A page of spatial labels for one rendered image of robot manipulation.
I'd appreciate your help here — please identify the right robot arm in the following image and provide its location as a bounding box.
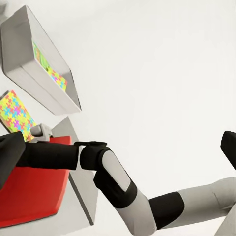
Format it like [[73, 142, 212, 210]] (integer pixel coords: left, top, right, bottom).
[[16, 123, 236, 236]]

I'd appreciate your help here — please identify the jigsaw puzzle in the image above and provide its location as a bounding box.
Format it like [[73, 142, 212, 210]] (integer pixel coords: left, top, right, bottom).
[[0, 90, 37, 142], [46, 66, 67, 90]]

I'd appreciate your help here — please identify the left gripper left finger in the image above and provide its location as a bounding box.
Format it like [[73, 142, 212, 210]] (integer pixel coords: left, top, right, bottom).
[[0, 131, 26, 190]]

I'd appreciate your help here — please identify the board game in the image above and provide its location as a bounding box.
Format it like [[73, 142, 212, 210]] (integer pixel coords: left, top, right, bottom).
[[33, 42, 51, 70]]

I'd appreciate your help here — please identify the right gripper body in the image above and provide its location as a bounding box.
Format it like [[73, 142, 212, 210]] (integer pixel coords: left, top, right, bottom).
[[16, 141, 61, 170]]

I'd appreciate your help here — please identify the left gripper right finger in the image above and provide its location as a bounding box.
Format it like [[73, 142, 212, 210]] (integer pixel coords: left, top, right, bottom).
[[220, 130, 236, 170]]

